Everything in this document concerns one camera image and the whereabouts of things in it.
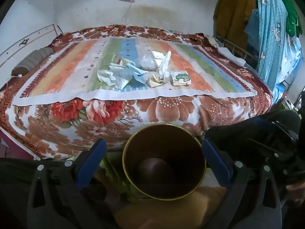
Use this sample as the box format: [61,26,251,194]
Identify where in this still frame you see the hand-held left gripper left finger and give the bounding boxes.
[27,138,120,229]

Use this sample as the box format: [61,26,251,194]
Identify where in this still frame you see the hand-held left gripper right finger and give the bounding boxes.
[202,138,283,229]

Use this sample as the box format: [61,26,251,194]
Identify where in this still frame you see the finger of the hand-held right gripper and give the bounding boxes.
[248,138,281,160]
[258,118,299,141]

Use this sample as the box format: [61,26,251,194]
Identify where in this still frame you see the brown bin with gold rim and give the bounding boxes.
[122,123,206,200]

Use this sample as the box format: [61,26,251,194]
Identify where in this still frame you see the blue face mask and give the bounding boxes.
[126,61,148,84]

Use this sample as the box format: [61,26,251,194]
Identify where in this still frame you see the white tissue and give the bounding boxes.
[156,51,172,83]

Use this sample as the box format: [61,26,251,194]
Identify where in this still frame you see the person's right hand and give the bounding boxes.
[285,182,305,204]

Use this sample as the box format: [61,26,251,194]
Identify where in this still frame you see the green plastic bag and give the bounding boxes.
[100,155,135,202]

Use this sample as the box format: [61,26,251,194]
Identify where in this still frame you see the tan cloth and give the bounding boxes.
[113,185,228,229]

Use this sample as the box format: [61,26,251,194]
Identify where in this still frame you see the floral blanket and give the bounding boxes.
[0,25,274,161]

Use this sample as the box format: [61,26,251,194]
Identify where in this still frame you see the person's dark pants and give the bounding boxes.
[0,110,301,229]

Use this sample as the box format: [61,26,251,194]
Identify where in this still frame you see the large white crumpled paper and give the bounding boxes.
[97,69,133,90]

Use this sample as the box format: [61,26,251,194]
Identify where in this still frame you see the blue printed cloth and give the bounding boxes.
[250,0,305,96]

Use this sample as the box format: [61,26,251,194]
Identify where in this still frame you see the green and white box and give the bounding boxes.
[172,70,192,86]

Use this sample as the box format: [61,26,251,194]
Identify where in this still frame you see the striped mat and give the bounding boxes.
[12,37,258,106]

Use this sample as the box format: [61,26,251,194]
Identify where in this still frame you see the metal rack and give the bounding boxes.
[214,35,258,70]

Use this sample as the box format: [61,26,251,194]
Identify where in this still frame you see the small cream paper scrap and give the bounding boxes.
[110,56,130,69]

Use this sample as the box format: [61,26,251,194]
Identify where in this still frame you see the green garment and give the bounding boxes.
[281,0,303,38]

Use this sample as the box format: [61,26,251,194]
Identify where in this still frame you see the clear plastic bag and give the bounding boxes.
[137,49,158,71]

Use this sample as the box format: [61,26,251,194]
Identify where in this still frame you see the grey rolled pillow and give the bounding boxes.
[11,47,54,77]

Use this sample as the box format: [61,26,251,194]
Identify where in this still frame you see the folded white tissues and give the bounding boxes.
[151,51,168,66]

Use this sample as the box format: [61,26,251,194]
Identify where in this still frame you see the brown hanging jacket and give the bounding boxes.
[213,0,260,44]

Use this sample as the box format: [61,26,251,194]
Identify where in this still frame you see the white headboard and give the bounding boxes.
[0,24,63,73]

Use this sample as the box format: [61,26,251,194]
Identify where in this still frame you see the white power cord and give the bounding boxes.
[123,2,132,27]

